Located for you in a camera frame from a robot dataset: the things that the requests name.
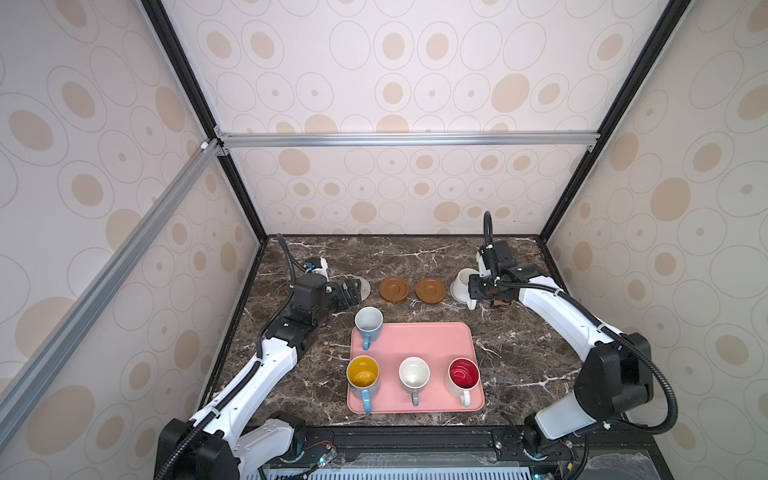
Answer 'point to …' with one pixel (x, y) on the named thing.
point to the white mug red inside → (463, 375)
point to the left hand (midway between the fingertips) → (356, 281)
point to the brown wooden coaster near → (393, 289)
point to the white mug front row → (414, 374)
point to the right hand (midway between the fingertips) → (476, 287)
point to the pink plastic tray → (439, 344)
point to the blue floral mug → (368, 321)
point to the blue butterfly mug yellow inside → (362, 375)
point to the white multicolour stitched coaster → (365, 288)
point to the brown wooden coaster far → (430, 290)
